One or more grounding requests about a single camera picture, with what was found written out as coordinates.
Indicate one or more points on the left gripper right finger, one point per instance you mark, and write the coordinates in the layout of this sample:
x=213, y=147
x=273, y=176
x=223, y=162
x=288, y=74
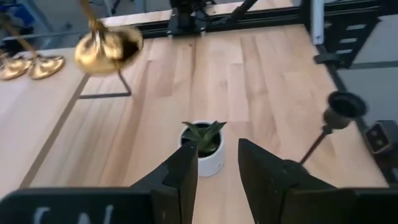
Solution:
x=261, y=180

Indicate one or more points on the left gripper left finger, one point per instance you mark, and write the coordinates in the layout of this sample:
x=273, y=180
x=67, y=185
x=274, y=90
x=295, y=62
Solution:
x=180, y=186

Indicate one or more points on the gold candlestick holder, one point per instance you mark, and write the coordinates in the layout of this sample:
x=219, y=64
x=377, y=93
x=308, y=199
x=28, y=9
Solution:
x=46, y=67
x=99, y=49
x=14, y=68

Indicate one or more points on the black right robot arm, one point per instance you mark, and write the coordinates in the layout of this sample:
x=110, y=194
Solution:
x=186, y=18

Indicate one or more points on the succulent in white pot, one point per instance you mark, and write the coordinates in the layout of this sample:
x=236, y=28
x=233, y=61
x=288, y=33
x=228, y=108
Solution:
x=214, y=161

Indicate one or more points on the white upright post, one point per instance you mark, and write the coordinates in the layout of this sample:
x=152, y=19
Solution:
x=317, y=21

